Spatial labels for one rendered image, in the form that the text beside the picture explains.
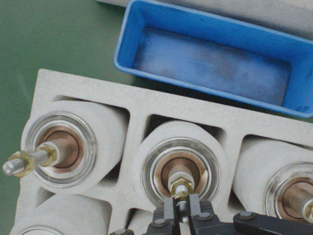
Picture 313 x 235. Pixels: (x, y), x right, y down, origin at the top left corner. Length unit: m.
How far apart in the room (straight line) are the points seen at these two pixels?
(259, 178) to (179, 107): 0.12
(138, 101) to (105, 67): 0.21
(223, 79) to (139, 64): 0.15
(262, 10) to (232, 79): 0.15
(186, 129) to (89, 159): 0.10
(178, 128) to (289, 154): 0.11
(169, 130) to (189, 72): 0.26
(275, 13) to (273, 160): 0.21
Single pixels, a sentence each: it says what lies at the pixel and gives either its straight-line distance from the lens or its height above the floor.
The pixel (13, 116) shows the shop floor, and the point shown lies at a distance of 0.60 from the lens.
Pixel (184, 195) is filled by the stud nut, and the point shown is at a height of 0.33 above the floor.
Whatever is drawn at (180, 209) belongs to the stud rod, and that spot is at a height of 0.35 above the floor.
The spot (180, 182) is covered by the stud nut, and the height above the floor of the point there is 0.30.
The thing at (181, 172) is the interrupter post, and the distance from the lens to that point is 0.24.
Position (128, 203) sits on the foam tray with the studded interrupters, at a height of 0.18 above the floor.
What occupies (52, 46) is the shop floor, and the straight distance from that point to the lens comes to 0.57.
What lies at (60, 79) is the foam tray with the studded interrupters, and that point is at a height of 0.18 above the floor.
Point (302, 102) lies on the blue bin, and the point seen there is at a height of 0.08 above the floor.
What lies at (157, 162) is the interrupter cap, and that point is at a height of 0.25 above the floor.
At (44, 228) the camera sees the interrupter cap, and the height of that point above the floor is 0.25.
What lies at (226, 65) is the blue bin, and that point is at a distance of 0.52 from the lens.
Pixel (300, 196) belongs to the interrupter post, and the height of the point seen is 0.27.
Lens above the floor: 0.51
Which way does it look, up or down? 86 degrees down
